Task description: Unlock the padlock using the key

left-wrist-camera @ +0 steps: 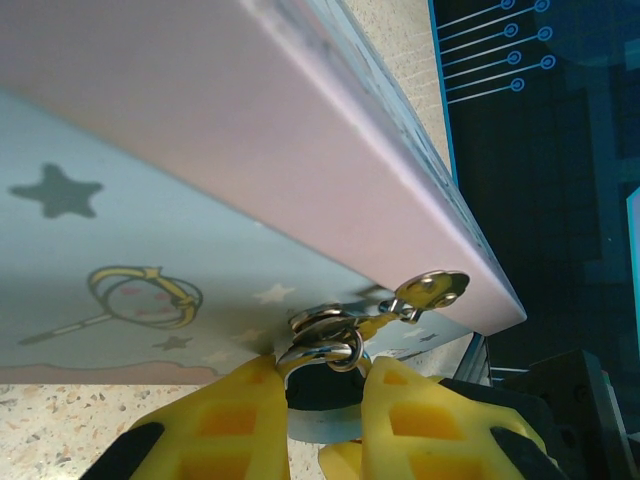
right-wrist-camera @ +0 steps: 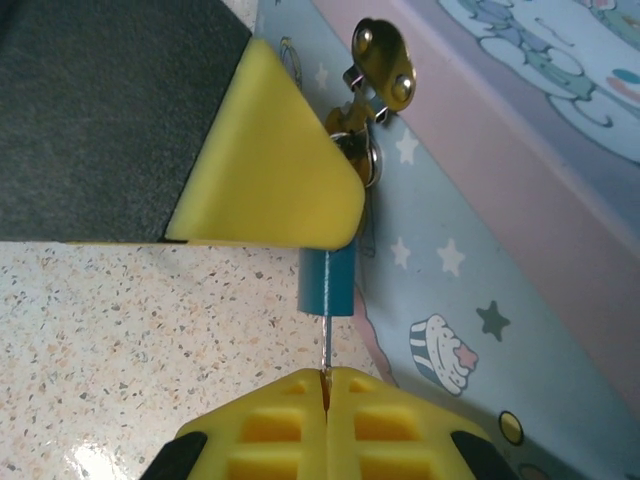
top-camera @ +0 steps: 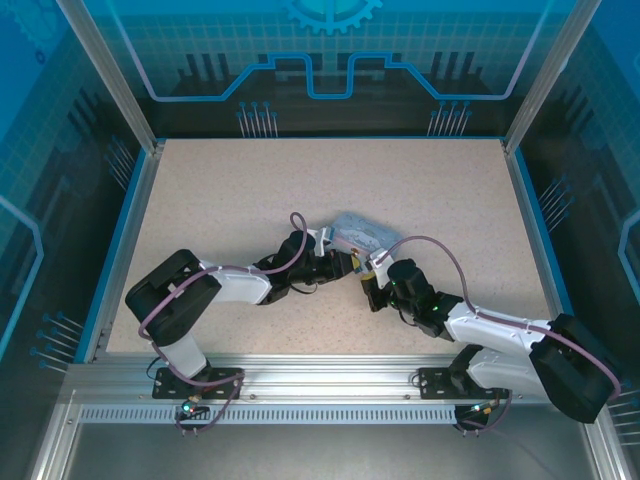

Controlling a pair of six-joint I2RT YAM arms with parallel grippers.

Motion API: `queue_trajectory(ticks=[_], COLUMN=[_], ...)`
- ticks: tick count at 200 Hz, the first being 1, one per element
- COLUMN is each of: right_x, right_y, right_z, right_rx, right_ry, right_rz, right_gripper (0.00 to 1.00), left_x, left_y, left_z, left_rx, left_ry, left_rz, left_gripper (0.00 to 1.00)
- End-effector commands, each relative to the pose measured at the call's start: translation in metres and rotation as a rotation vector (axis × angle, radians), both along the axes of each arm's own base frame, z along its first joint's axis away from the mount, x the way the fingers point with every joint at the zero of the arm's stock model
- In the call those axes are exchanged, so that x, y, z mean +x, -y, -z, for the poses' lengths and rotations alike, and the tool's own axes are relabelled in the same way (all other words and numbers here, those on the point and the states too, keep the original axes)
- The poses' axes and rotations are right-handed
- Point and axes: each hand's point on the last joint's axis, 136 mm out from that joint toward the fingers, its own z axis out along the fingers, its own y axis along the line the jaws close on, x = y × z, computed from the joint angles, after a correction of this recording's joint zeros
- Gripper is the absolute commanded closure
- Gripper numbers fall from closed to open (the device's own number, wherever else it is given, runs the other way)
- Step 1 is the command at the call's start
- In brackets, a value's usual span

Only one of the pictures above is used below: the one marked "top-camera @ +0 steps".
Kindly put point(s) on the aluminium front rail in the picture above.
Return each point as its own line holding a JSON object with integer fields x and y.
{"x": 325, "y": 375}

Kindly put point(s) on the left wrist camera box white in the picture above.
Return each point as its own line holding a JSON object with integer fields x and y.
{"x": 324, "y": 240}

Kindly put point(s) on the aluminium frame post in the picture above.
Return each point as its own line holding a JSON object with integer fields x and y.
{"x": 550, "y": 75}
{"x": 115, "y": 75}

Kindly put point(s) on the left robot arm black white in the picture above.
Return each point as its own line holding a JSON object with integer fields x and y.
{"x": 175, "y": 310}

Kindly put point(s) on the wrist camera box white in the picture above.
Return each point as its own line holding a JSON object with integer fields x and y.
{"x": 324, "y": 240}
{"x": 377, "y": 265}

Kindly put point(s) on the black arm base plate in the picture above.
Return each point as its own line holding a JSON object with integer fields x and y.
{"x": 430, "y": 385}
{"x": 220, "y": 387}

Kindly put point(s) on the clear plastic pouch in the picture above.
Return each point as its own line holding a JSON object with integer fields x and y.
{"x": 365, "y": 230}

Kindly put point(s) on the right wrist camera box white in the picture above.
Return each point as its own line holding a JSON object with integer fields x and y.
{"x": 377, "y": 265}

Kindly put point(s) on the blue table side border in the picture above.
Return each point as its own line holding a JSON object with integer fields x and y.
{"x": 131, "y": 200}
{"x": 531, "y": 200}

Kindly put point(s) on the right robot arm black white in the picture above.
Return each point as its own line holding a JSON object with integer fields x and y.
{"x": 575, "y": 370}

